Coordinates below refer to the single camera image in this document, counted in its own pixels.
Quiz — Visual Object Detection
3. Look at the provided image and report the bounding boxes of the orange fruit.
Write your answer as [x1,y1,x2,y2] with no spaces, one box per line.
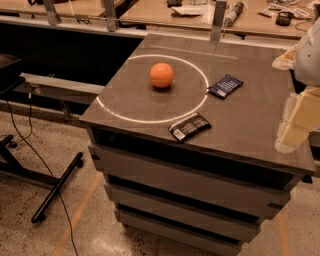
[149,63,174,88]

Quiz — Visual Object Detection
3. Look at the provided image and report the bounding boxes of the black floor cable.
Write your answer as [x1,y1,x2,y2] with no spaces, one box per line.
[4,85,80,256]

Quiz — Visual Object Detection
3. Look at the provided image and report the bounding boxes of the black rxbar chocolate wrapper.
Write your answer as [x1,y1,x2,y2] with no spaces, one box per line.
[168,113,211,142]

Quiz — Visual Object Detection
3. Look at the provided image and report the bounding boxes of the blue snack bar wrapper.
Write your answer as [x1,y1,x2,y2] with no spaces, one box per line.
[208,74,243,99]

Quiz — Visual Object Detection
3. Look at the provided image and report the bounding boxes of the grey metal rail frame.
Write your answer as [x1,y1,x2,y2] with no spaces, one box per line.
[0,0,303,40]

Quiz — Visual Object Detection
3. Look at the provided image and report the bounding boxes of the black round container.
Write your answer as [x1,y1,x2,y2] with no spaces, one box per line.
[276,12,294,27]

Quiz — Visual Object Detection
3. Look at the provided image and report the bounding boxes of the rolled grey item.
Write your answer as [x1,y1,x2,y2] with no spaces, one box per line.
[224,2,244,27]

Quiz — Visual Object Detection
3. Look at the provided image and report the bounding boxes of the papers on back table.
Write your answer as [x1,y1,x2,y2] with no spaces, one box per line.
[171,5,206,17]

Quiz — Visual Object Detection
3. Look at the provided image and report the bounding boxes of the grey drawer cabinet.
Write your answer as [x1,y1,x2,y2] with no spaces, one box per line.
[82,34,315,256]

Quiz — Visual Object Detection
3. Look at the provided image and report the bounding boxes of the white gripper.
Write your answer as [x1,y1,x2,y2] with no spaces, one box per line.
[272,18,320,153]

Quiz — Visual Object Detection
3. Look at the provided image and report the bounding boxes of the black stand base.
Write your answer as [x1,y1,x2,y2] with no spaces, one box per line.
[0,135,83,224]

